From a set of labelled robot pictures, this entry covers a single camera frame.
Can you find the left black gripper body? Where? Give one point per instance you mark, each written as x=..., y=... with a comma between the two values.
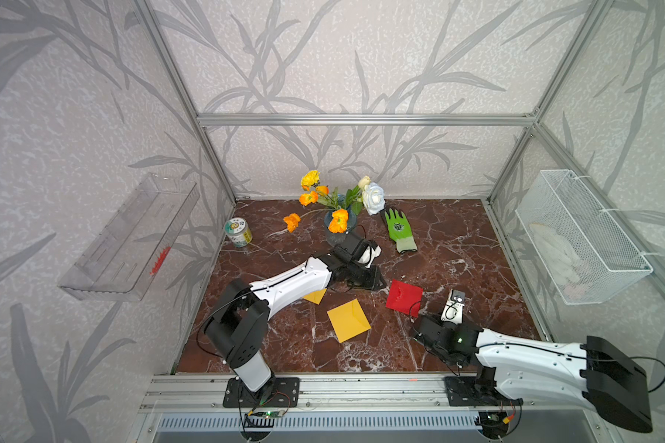
x=359, y=276

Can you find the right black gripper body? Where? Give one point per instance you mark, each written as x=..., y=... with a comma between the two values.
x=446, y=328

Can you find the yellow envelope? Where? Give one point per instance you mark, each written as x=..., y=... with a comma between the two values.
x=315, y=297
x=348, y=321

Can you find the yellow envelope front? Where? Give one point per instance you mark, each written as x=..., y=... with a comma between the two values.
x=348, y=321

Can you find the red envelope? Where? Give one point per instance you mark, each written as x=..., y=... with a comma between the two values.
x=404, y=298

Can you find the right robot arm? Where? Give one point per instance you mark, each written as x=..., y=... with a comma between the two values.
x=594, y=375

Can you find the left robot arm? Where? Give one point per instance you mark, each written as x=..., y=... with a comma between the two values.
x=239, y=323

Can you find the blue glass vase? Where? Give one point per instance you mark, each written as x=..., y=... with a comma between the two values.
x=338, y=223

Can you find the green work glove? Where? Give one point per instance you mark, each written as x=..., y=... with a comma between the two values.
x=399, y=230

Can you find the artificial flower bouquet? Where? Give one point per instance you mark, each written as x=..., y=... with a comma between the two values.
x=366, y=195

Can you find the small tin can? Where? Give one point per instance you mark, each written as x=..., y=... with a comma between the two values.
x=238, y=232

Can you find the white cloth in basket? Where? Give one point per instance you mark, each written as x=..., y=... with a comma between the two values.
x=558, y=254

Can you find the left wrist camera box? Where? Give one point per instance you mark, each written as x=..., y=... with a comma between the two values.
x=369, y=255

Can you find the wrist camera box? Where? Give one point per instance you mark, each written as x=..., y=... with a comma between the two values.
x=369, y=255
x=454, y=307

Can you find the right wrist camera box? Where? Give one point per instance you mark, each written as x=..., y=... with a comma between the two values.
x=454, y=307

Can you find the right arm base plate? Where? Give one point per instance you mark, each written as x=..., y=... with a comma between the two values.
x=478, y=390

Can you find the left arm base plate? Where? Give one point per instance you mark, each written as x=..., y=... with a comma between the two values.
x=282, y=392

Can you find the white wire basket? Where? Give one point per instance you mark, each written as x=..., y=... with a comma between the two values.
x=611, y=261

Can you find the aluminium front rail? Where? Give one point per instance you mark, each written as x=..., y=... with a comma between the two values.
x=338, y=392

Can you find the clear plastic wall shelf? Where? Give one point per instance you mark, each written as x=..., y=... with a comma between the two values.
x=123, y=260

